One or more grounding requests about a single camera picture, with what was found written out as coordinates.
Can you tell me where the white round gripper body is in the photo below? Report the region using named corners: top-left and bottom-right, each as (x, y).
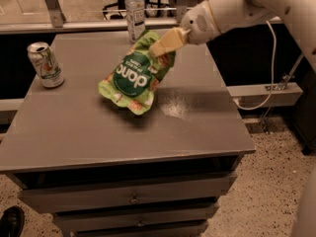
top-left (180, 0), bottom-right (221, 44)

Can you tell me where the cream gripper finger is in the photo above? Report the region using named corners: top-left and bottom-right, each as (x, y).
top-left (149, 27), bottom-right (190, 57)

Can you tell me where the green rice chip bag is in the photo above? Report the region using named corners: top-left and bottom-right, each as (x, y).
top-left (98, 30), bottom-right (176, 116)

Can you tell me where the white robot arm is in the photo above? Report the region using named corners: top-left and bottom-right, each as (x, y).
top-left (149, 0), bottom-right (316, 70)

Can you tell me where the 7up soda can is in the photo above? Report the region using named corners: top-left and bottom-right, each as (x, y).
top-left (27, 41), bottom-right (64, 88)

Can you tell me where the clear plastic water bottle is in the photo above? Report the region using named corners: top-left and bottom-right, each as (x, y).
top-left (124, 0), bottom-right (145, 42)

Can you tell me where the grey drawer cabinet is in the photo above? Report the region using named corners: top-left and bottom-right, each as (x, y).
top-left (0, 32), bottom-right (255, 237)

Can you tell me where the black shoe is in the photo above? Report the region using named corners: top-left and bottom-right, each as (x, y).
top-left (0, 206), bottom-right (25, 237)

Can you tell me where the white cable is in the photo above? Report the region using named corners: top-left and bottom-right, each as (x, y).
top-left (234, 19), bottom-right (278, 112)

